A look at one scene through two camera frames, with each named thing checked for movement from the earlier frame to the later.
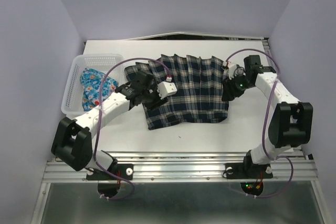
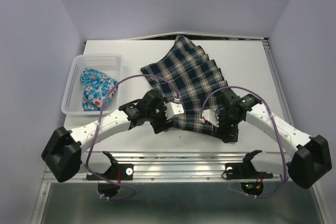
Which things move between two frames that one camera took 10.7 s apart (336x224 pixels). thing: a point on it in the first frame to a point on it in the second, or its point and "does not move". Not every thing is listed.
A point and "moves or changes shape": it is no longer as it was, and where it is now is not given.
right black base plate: (243, 170) does not move
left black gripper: (157, 101) to (157, 126)
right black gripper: (229, 91) to (221, 130)
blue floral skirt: (91, 81) does not move
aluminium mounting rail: (187, 167) does not move
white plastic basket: (72, 103) does not move
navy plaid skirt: (199, 81) moves or changes shape
